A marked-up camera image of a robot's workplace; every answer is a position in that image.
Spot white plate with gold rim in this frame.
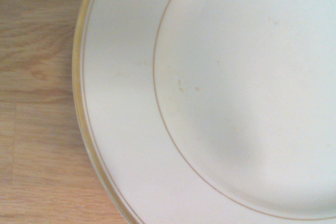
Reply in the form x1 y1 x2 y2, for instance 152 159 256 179
72 0 336 224

